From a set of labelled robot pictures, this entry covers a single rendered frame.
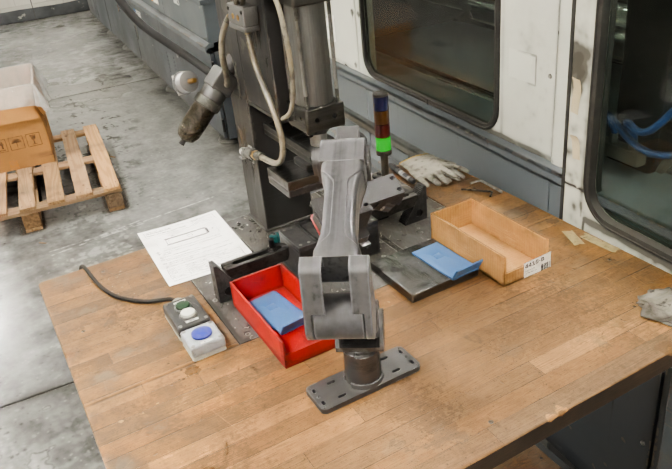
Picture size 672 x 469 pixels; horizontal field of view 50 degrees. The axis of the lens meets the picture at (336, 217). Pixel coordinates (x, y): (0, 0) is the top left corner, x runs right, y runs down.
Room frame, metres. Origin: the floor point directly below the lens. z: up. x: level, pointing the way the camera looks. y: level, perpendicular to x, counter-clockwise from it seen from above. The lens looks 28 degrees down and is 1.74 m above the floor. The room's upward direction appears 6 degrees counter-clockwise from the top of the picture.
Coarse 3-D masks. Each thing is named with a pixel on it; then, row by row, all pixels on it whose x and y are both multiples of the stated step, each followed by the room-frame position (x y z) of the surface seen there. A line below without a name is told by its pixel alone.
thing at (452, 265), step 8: (424, 248) 1.36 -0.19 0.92; (432, 248) 1.36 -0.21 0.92; (440, 248) 1.35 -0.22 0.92; (416, 256) 1.34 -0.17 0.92; (424, 256) 1.33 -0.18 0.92; (432, 256) 1.32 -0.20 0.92; (448, 256) 1.32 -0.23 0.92; (456, 256) 1.31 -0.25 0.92; (432, 264) 1.29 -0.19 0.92; (440, 264) 1.29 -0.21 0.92; (448, 264) 1.29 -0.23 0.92; (456, 264) 1.28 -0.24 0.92; (464, 264) 1.28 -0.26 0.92; (472, 264) 1.24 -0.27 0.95; (480, 264) 1.26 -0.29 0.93; (448, 272) 1.25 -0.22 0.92; (456, 272) 1.22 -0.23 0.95; (464, 272) 1.24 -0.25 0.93
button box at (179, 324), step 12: (132, 300) 1.30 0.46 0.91; (144, 300) 1.29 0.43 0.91; (156, 300) 1.29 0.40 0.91; (168, 300) 1.28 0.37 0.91; (180, 300) 1.24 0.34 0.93; (192, 300) 1.24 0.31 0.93; (168, 312) 1.21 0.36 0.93; (180, 312) 1.20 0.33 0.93; (204, 312) 1.19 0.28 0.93; (180, 324) 1.16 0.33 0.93; (192, 324) 1.16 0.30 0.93; (180, 336) 1.14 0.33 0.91
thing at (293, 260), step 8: (376, 224) 1.40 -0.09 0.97; (376, 232) 1.40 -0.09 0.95; (280, 240) 1.40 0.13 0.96; (368, 240) 1.39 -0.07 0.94; (376, 240) 1.40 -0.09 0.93; (312, 248) 1.33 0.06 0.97; (360, 248) 1.38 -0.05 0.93; (368, 248) 1.39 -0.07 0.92; (376, 248) 1.40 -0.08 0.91; (296, 256) 1.33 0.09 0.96; (304, 256) 1.32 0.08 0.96; (312, 256) 1.33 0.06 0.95; (288, 264) 1.38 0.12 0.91; (296, 264) 1.34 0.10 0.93; (296, 272) 1.34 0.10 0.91
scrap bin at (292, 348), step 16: (256, 272) 1.28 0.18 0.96; (272, 272) 1.29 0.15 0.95; (288, 272) 1.26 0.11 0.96; (240, 288) 1.26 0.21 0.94; (256, 288) 1.27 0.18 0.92; (272, 288) 1.29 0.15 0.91; (288, 288) 1.27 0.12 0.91; (240, 304) 1.21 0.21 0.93; (256, 320) 1.13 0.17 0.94; (272, 336) 1.07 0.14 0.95; (288, 336) 1.12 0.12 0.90; (304, 336) 1.11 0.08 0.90; (272, 352) 1.08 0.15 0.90; (288, 352) 1.07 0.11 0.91; (304, 352) 1.05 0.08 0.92; (320, 352) 1.06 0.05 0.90
